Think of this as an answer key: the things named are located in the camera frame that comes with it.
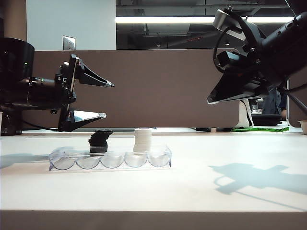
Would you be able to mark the black poker chip marked 100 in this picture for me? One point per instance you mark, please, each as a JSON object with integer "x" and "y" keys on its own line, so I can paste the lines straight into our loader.
{"x": 104, "y": 131}

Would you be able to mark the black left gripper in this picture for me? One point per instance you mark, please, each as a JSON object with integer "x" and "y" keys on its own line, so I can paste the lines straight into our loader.
{"x": 66, "y": 88}

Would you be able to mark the seated person in dark jacket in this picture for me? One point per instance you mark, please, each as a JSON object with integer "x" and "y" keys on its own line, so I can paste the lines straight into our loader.
{"x": 272, "y": 105}

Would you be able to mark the clear acrylic chip tray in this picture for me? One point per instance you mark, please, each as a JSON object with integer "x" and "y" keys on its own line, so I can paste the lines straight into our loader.
{"x": 62, "y": 165}

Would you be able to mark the metal wall outlet plate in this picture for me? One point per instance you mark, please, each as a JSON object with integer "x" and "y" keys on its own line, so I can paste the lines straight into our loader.
{"x": 69, "y": 43}

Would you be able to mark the brown desk partition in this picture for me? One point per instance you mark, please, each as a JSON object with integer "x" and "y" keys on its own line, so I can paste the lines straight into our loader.
{"x": 156, "y": 95}
{"x": 299, "y": 115}

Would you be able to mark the long ceiling light strip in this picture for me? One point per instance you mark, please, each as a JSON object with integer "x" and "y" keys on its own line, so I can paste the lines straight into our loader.
{"x": 168, "y": 19}

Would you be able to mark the grey metal partition rail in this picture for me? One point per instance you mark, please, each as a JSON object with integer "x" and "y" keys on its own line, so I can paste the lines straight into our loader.
{"x": 122, "y": 129}

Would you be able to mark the black padded case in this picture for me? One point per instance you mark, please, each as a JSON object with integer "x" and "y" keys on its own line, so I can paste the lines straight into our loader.
{"x": 266, "y": 119}

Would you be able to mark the black partition foot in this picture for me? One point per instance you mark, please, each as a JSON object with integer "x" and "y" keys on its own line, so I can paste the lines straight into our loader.
{"x": 203, "y": 129}

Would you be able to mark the beige paper bowl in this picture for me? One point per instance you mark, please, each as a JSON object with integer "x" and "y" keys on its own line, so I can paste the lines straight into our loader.
{"x": 303, "y": 128}

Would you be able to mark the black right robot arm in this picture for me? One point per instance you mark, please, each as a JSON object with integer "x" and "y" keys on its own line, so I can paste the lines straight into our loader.
{"x": 287, "y": 43}

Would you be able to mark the black computer monitor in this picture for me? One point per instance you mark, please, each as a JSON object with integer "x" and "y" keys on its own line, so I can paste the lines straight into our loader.
{"x": 251, "y": 102}

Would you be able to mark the stack of black poker chips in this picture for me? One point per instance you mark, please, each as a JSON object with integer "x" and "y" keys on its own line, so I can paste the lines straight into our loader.
{"x": 98, "y": 143}

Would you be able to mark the stack of white poker chips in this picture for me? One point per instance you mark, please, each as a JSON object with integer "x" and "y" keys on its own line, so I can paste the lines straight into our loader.
{"x": 142, "y": 140}

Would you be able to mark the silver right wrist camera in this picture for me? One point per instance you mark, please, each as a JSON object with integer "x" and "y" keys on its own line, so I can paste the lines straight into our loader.
{"x": 221, "y": 19}

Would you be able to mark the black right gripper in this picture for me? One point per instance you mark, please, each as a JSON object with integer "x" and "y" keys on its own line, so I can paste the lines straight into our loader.
{"x": 256, "y": 60}

